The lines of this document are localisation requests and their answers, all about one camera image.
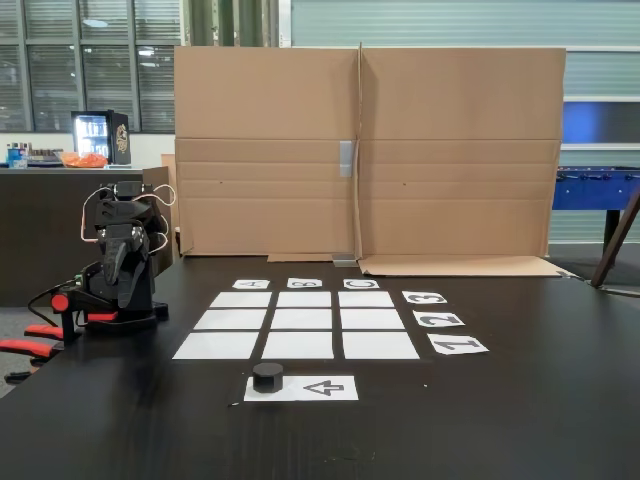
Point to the brown wooden beam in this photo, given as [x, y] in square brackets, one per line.
[617, 240]

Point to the paper sheet letter C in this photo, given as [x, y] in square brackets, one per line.
[361, 284]

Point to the black mini fridge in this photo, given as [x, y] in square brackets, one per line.
[117, 137]

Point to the paper sheet number 3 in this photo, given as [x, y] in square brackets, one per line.
[424, 297]

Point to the white arrow paper sheet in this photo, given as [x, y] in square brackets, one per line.
[325, 388]

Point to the black octagonal token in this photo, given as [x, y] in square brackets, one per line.
[268, 377]

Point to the brown cardboard screen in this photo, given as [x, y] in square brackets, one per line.
[265, 150]
[460, 150]

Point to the blue foosball table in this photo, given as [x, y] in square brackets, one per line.
[590, 192]

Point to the red black bar clamp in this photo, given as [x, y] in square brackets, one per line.
[61, 302]

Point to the orange snack bag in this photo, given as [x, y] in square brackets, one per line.
[85, 160]

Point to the paper sheet number 1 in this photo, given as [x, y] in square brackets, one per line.
[457, 345]

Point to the paper sheet number 2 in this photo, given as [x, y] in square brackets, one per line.
[438, 319]

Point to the paper sheet letter A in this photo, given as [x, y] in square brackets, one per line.
[251, 284]

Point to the paper sheet letter B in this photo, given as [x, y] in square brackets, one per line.
[304, 283]

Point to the white paper grid square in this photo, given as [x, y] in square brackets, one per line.
[366, 299]
[304, 299]
[301, 319]
[372, 319]
[241, 299]
[381, 345]
[216, 345]
[230, 319]
[298, 345]

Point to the grey tape strip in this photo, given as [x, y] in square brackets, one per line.
[347, 159]

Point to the dark brown counter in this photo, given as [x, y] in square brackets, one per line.
[40, 225]

